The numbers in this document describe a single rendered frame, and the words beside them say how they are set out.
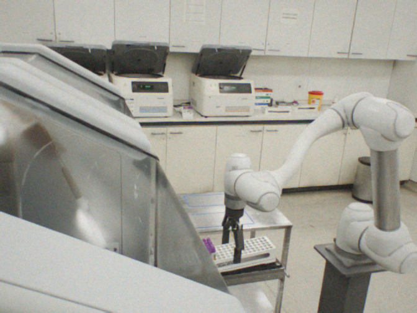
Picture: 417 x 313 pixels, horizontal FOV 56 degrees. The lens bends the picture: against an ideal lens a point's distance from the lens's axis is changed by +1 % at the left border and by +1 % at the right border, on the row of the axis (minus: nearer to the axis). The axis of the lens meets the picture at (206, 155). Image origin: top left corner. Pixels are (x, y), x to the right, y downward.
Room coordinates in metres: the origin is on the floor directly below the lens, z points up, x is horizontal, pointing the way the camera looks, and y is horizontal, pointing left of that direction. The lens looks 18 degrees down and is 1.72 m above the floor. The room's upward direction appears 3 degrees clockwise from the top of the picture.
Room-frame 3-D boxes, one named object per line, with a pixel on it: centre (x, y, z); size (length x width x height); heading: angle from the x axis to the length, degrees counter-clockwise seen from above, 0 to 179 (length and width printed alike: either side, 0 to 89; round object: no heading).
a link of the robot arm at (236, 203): (1.39, -0.12, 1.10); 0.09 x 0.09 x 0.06
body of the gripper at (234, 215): (1.39, -0.12, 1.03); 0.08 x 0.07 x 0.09; 18
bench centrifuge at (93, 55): (3.68, 1.25, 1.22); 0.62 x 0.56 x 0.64; 16
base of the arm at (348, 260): (1.71, -0.73, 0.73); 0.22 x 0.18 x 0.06; 18
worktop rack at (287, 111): (4.14, -0.73, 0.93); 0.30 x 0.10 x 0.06; 100
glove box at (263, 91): (4.43, -0.58, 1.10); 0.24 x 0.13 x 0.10; 106
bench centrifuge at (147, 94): (3.86, 0.69, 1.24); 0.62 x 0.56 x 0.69; 18
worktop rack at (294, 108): (4.43, -1.09, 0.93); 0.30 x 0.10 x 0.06; 111
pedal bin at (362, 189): (4.09, -1.83, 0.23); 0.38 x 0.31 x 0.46; 18
